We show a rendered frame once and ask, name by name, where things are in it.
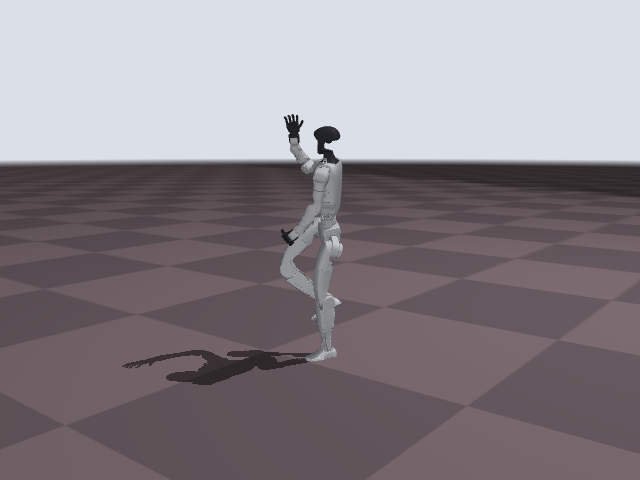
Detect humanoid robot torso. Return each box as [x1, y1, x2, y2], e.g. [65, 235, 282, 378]
[312, 158, 342, 242]

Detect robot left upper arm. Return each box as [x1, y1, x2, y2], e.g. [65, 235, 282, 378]
[306, 167, 330, 216]

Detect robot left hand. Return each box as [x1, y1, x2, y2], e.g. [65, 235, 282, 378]
[281, 229, 299, 246]

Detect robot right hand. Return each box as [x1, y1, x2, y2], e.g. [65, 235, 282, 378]
[284, 114, 303, 144]

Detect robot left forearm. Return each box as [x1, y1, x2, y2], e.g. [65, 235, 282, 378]
[288, 205, 317, 241]

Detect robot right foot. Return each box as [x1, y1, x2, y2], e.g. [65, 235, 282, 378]
[310, 298, 342, 321]

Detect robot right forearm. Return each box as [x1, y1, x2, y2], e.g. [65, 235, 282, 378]
[290, 138, 311, 163]

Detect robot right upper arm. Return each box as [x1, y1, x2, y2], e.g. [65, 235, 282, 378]
[301, 158, 323, 174]

